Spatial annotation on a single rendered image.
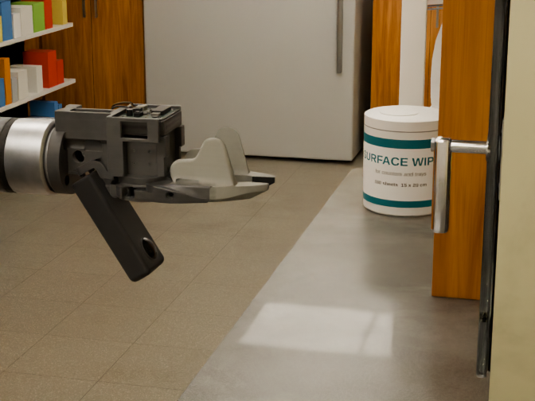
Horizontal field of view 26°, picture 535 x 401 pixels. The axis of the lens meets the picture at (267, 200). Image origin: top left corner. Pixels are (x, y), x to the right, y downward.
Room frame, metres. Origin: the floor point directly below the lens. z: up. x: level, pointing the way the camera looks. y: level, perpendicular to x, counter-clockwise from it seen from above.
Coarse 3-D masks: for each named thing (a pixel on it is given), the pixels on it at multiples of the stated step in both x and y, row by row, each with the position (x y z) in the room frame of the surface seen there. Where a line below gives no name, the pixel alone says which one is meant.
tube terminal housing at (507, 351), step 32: (512, 0) 0.96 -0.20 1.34; (512, 32) 0.96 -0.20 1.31; (512, 64) 0.96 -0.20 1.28; (512, 96) 0.96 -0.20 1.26; (512, 128) 0.96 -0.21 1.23; (512, 160) 0.96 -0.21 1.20; (512, 192) 0.96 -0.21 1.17; (512, 224) 0.96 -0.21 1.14; (512, 256) 0.96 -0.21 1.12; (512, 288) 0.96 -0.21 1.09; (512, 320) 0.95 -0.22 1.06; (512, 352) 0.95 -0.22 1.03; (512, 384) 0.95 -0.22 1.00
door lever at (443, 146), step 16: (432, 144) 1.02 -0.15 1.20; (448, 144) 1.01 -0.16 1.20; (464, 144) 1.01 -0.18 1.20; (480, 144) 1.01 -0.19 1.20; (448, 160) 1.01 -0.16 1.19; (448, 176) 1.01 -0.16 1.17; (432, 192) 1.02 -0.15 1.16; (448, 192) 1.02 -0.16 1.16; (432, 208) 1.02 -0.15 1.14; (448, 208) 1.02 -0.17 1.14; (432, 224) 1.02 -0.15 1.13; (448, 224) 1.02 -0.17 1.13
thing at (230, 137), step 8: (224, 128) 1.10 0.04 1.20; (216, 136) 1.10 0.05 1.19; (224, 136) 1.10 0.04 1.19; (232, 136) 1.10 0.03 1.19; (232, 144) 1.10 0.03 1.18; (240, 144) 1.10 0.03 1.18; (192, 152) 1.11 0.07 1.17; (232, 152) 1.10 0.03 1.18; (240, 152) 1.10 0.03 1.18; (232, 160) 1.10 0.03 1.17; (240, 160) 1.10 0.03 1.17; (232, 168) 1.10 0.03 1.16; (240, 168) 1.09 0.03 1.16; (240, 176) 1.09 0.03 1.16; (248, 176) 1.08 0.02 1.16; (256, 176) 1.08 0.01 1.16; (264, 176) 1.08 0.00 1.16; (272, 176) 1.08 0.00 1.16
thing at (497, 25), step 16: (496, 0) 0.97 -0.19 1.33; (496, 16) 0.97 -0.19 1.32; (496, 32) 0.97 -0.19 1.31; (496, 48) 0.97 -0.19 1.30; (496, 64) 0.97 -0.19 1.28; (496, 80) 0.97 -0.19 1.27; (496, 96) 0.97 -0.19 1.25; (496, 112) 0.97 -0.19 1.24; (496, 128) 0.97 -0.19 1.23; (496, 144) 0.97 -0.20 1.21; (496, 160) 0.97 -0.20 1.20; (496, 208) 1.01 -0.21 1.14; (480, 288) 0.97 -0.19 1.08; (480, 304) 0.97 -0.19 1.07; (480, 320) 0.97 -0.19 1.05; (480, 336) 0.97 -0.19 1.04; (480, 352) 0.97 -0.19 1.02; (480, 368) 0.97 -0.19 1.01
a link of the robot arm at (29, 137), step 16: (16, 128) 1.10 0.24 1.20; (32, 128) 1.10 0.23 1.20; (48, 128) 1.10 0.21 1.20; (16, 144) 1.09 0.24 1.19; (32, 144) 1.09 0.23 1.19; (48, 144) 1.09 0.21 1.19; (16, 160) 1.09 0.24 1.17; (32, 160) 1.08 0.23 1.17; (16, 176) 1.09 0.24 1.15; (32, 176) 1.08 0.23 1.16; (16, 192) 1.11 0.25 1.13; (32, 192) 1.10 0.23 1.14; (48, 192) 1.09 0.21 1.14
